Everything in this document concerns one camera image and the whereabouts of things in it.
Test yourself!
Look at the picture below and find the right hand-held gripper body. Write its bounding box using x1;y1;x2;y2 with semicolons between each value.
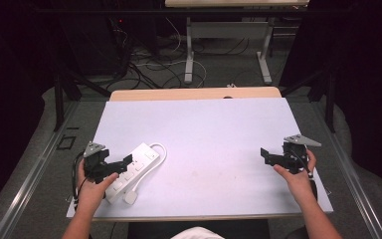
273;133;322;175

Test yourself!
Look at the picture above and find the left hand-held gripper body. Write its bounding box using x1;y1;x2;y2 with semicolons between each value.
83;141;120;185

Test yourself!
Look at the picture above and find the white power strip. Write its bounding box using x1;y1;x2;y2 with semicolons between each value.
104;142;161;205

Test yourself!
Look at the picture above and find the white power plug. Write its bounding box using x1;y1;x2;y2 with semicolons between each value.
122;189;139;206

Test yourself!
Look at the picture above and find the white power strip cable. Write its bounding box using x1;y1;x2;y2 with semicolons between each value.
130;142;168;195

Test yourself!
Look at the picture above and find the person's right hand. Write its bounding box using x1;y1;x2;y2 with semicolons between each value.
273;148;317;203

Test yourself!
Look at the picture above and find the person's left hand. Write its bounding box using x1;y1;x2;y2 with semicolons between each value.
76;158;120;213

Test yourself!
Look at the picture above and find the white table mat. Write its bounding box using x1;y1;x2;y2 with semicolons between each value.
66;97;334;220

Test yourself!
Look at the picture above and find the black metal stand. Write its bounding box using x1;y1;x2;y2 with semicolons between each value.
280;68;337;133
53;63;112;132

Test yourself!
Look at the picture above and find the wooden table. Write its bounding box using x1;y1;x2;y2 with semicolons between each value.
92;86;312;223

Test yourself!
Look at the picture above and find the person's white shirt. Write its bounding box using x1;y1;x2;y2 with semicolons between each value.
170;226;226;239

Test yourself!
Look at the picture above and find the black curtain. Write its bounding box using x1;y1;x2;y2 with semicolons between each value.
0;0;61;220
278;0;382;200

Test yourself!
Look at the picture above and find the black computer tower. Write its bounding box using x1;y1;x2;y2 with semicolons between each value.
61;14;132;77

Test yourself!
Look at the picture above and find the white-framed desk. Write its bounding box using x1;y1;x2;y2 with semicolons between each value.
164;0;310;86

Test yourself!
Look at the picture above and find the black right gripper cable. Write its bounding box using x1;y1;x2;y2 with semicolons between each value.
289;148;319;202

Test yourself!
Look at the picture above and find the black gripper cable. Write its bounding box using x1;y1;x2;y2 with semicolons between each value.
289;148;319;202
71;150;91;204

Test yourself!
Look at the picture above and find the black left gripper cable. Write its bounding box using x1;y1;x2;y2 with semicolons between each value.
71;150;91;204

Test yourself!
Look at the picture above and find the aluminium floor rail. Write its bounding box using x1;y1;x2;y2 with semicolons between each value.
0;101;81;239
306;99;382;239

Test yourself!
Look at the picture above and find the bundle of black floor cables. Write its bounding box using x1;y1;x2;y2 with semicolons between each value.
103;36;252;91

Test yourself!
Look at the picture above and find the white floor cable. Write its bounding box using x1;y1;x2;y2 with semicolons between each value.
135;16;208;89

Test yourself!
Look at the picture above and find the black horizontal frame bar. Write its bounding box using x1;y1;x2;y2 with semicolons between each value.
34;7;349;17

